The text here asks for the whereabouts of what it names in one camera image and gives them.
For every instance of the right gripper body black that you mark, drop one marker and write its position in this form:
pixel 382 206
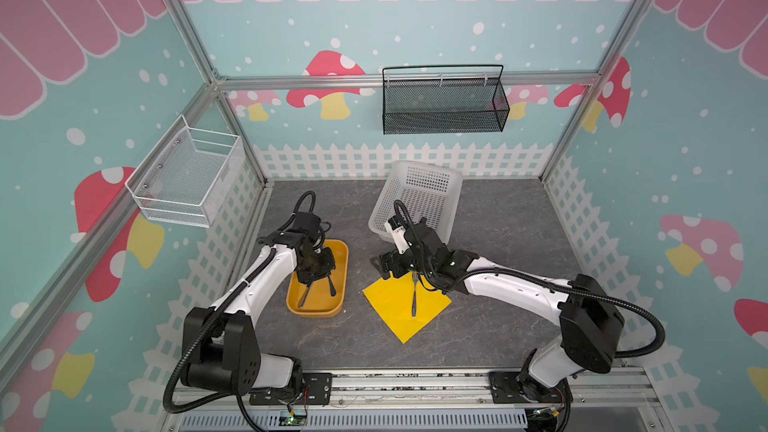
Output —
pixel 395 264

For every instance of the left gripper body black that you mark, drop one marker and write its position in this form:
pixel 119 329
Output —
pixel 316 266

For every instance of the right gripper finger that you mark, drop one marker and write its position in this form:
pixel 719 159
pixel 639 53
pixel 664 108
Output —
pixel 386 265
pixel 418 280

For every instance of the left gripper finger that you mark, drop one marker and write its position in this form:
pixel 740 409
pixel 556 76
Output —
pixel 332 288
pixel 309 286

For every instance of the yellow plastic utensil tray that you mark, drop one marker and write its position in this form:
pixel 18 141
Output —
pixel 319 303

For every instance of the silver table knife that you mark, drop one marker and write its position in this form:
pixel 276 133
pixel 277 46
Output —
pixel 302 301

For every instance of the white perforated plastic basket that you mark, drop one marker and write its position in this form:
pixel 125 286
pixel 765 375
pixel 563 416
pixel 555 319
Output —
pixel 427 191

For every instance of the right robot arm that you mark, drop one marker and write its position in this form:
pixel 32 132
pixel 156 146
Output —
pixel 589 325

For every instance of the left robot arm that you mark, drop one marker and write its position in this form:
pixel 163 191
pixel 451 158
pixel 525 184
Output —
pixel 220 348

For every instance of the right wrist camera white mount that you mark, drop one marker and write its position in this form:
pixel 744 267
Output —
pixel 396 230

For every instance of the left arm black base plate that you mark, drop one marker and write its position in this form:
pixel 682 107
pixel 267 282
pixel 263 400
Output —
pixel 312 389

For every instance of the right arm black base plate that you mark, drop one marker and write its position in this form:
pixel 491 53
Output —
pixel 513 387

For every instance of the white wire wall basket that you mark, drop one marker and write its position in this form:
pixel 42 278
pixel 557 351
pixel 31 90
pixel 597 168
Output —
pixel 187 176

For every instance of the white vented cable duct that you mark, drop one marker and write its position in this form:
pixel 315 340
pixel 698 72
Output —
pixel 398 420

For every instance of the black wire mesh wall basket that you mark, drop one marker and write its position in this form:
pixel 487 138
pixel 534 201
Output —
pixel 442 99

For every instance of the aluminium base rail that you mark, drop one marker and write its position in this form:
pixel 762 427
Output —
pixel 442 388

